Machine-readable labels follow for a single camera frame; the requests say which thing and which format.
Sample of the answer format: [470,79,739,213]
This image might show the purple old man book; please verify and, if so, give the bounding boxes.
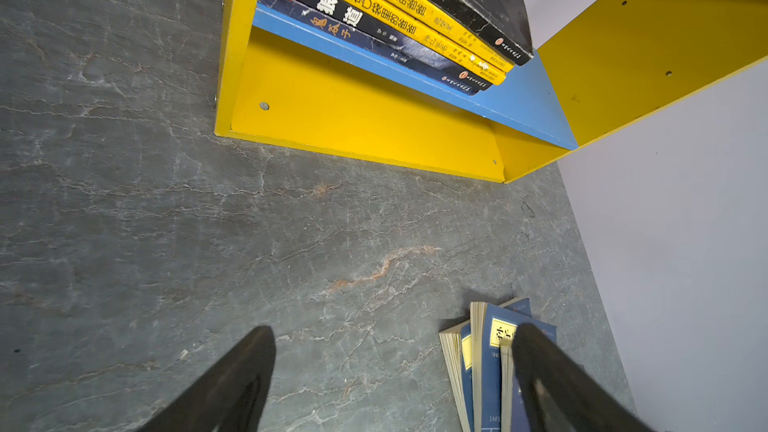
[259,0,490,96]

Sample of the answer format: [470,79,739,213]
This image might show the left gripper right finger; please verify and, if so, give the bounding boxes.
[512,323,651,432]

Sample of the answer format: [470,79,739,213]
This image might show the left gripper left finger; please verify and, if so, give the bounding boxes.
[140,325,276,431]

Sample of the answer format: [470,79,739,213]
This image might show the yellow bookshelf pink blue shelves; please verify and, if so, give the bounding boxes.
[215,0,767,183]

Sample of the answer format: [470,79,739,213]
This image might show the yellow cartoon boy book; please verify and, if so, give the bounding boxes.
[386,0,516,73]

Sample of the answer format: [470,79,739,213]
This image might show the navy book middle right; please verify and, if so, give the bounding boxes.
[470,302,557,431]

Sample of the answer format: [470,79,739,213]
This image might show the navy book large right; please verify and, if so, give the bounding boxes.
[500,340,531,432]

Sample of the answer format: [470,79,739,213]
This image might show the black wolf eye book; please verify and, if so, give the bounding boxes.
[292,0,491,89]

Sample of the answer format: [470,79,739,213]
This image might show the navy book under right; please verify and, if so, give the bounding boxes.
[439,298,533,431]

